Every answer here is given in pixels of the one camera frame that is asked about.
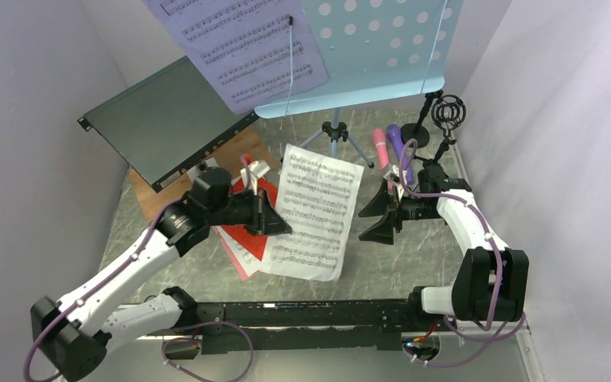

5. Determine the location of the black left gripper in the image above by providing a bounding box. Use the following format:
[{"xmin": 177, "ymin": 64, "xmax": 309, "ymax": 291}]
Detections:
[{"xmin": 207, "ymin": 187, "xmax": 290, "ymax": 236}]

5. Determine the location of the lavender sheet music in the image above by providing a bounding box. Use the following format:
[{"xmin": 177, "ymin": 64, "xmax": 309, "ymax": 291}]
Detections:
[{"xmin": 144, "ymin": 0, "xmax": 329, "ymax": 114}]

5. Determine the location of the brown wooden board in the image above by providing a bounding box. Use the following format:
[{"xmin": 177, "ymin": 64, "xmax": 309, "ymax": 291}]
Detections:
[{"xmin": 127, "ymin": 126, "xmax": 278, "ymax": 222}]

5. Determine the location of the pink microphone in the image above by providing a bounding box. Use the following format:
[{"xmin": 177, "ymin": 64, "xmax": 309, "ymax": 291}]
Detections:
[{"xmin": 372, "ymin": 128, "xmax": 391, "ymax": 170}]

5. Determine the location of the pink sheet music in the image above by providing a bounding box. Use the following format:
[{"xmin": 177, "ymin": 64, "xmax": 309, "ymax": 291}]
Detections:
[{"xmin": 216, "ymin": 234, "xmax": 256, "ymax": 283}]

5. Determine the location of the dark grey rack unit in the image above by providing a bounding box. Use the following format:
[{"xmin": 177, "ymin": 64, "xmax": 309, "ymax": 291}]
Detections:
[{"xmin": 77, "ymin": 57, "xmax": 259, "ymax": 193}]

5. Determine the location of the black tripod mic stand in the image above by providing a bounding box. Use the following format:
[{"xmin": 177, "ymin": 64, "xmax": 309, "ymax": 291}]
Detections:
[{"xmin": 422, "ymin": 90, "xmax": 466, "ymax": 165}]

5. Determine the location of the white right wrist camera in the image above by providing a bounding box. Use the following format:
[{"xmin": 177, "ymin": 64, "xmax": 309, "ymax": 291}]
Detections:
[{"xmin": 383, "ymin": 165, "xmax": 407, "ymax": 201}]

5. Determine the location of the light blue music stand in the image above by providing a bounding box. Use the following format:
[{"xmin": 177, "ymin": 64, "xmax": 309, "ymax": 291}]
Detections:
[{"xmin": 255, "ymin": 0, "xmax": 464, "ymax": 157}]

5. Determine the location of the black round-base mic stand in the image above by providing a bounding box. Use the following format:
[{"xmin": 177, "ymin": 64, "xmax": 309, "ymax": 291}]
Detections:
[{"xmin": 400, "ymin": 90, "xmax": 444, "ymax": 148}]

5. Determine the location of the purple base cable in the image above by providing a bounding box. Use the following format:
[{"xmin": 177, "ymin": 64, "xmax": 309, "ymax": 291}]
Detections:
[{"xmin": 161, "ymin": 322, "xmax": 255, "ymax": 382}]

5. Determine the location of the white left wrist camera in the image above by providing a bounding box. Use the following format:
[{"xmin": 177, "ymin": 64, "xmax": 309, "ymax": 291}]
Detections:
[{"xmin": 240, "ymin": 154, "xmax": 271, "ymax": 195}]

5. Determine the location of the purple microphone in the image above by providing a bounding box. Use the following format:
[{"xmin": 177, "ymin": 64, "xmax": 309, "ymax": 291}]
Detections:
[{"xmin": 386, "ymin": 124, "xmax": 417, "ymax": 185}]

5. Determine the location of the red sheet music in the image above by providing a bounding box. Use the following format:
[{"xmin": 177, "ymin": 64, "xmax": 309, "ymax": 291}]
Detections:
[{"xmin": 221, "ymin": 178, "xmax": 278, "ymax": 261}]

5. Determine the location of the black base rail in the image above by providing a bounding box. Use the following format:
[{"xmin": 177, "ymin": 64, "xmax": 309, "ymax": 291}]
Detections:
[{"xmin": 150, "ymin": 298, "xmax": 442, "ymax": 355}]

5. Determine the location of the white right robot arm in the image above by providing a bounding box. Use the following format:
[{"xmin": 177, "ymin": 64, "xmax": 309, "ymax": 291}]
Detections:
[{"xmin": 358, "ymin": 161, "xmax": 529, "ymax": 330}]

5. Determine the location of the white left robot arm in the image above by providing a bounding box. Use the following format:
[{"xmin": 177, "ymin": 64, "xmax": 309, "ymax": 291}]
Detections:
[{"xmin": 22, "ymin": 161, "xmax": 292, "ymax": 381}]

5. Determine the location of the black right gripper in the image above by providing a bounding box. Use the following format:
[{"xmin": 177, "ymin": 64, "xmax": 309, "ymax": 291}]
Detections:
[{"xmin": 359, "ymin": 179, "xmax": 442, "ymax": 245}]

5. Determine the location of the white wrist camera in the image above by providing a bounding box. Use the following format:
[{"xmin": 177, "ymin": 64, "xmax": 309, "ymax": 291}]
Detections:
[
  {"xmin": 383, "ymin": 165, "xmax": 407, "ymax": 201},
  {"xmin": 240, "ymin": 154, "xmax": 271, "ymax": 195}
]

